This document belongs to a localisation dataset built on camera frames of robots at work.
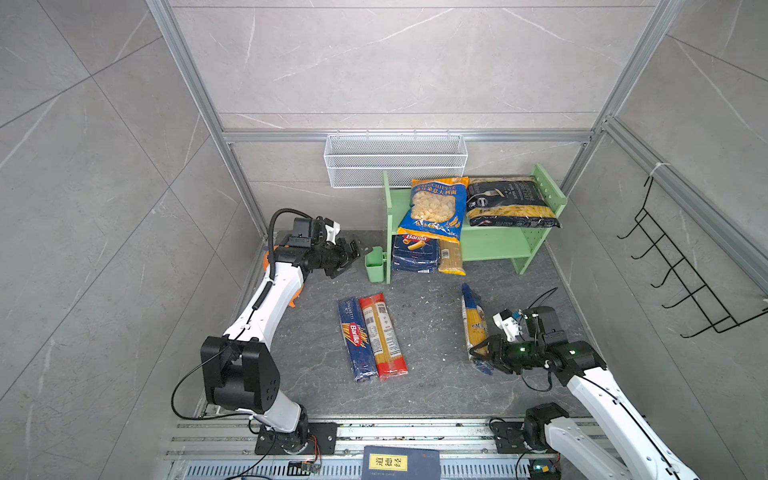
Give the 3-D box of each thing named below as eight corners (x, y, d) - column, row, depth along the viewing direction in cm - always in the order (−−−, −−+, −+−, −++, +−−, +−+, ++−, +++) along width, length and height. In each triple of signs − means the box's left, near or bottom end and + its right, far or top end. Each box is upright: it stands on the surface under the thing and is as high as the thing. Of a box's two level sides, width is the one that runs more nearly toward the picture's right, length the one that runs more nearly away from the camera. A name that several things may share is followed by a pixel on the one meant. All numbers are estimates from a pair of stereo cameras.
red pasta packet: (379, 382, 84) (379, 379, 81) (359, 303, 100) (359, 299, 98) (408, 374, 85) (408, 370, 83) (384, 297, 102) (383, 293, 99)
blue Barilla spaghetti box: (354, 383, 84) (352, 379, 81) (338, 306, 100) (337, 300, 97) (378, 376, 85) (378, 372, 82) (359, 301, 101) (358, 295, 98)
